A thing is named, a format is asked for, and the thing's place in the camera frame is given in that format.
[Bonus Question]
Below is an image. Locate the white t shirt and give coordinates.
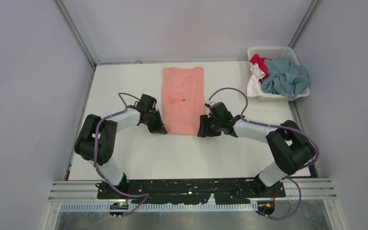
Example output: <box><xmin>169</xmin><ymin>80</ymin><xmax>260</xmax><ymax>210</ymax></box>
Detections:
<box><xmin>247</xmin><ymin>63</ymin><xmax>266</xmax><ymax>97</ymax></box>

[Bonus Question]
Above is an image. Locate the red t shirt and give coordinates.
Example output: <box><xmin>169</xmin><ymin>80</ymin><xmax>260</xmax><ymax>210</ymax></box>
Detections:
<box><xmin>249</xmin><ymin>54</ymin><xmax>271</xmax><ymax>83</ymax></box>

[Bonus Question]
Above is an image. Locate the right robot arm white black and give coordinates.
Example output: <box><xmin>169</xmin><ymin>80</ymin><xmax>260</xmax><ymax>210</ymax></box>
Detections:
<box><xmin>197</xmin><ymin>102</ymin><xmax>317</xmax><ymax>195</ymax></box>

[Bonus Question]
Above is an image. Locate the aluminium frame rail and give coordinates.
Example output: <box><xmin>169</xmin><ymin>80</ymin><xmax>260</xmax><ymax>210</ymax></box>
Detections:
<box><xmin>49</xmin><ymin>178</ymin><xmax>337</xmax><ymax>201</ymax></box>

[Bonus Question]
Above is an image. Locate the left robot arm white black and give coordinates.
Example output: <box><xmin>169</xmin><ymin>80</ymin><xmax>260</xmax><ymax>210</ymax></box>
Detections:
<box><xmin>74</xmin><ymin>94</ymin><xmax>168</xmax><ymax>196</ymax></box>

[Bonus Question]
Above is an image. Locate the blue grey t shirt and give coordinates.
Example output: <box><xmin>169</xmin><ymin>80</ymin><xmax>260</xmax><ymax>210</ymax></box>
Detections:
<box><xmin>261</xmin><ymin>58</ymin><xmax>310</xmax><ymax>99</ymax></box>

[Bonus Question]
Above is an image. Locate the white slotted cable duct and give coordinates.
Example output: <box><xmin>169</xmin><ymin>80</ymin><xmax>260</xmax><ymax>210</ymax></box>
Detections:
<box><xmin>59</xmin><ymin>201</ymin><xmax>258</xmax><ymax>213</ymax></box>

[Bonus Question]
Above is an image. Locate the white plastic laundry basket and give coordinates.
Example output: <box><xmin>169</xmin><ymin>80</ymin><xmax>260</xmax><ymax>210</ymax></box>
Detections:
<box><xmin>246</xmin><ymin>46</ymin><xmax>310</xmax><ymax>102</ymax></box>

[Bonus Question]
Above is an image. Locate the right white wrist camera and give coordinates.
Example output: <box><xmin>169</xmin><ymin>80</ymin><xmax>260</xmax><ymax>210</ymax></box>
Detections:
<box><xmin>205</xmin><ymin>100</ymin><xmax>215</xmax><ymax>108</ymax></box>

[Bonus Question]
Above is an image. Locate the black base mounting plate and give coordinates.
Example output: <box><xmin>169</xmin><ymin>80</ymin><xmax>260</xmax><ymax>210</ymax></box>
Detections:
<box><xmin>95</xmin><ymin>178</ymin><xmax>286</xmax><ymax>205</ymax></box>

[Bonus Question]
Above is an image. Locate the pink t shirt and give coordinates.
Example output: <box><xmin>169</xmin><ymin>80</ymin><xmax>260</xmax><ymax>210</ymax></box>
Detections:
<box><xmin>161</xmin><ymin>67</ymin><xmax>206</xmax><ymax>136</ymax></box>

